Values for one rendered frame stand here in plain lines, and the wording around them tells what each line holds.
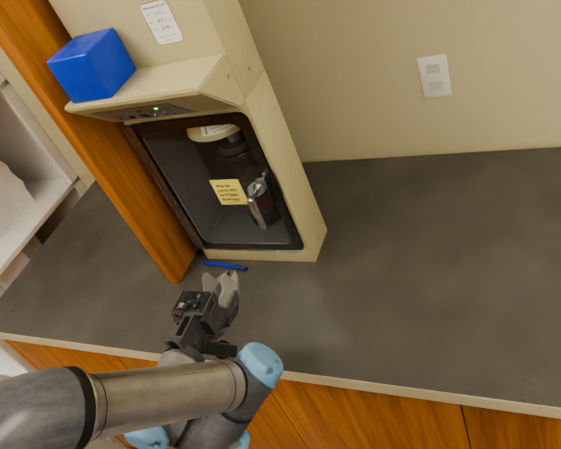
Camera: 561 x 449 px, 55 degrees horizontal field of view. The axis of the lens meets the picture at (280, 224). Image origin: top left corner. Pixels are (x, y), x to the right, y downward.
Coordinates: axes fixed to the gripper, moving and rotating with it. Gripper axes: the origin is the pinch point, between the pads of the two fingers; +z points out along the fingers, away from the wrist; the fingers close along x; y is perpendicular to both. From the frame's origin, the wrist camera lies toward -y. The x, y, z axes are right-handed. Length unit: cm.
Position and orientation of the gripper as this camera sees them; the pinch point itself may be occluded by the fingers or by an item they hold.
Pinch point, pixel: (231, 279)
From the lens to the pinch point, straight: 108.8
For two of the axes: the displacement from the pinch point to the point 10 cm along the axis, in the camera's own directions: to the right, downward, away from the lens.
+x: -8.9, 0.1, 4.5
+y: -3.3, -7.0, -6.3
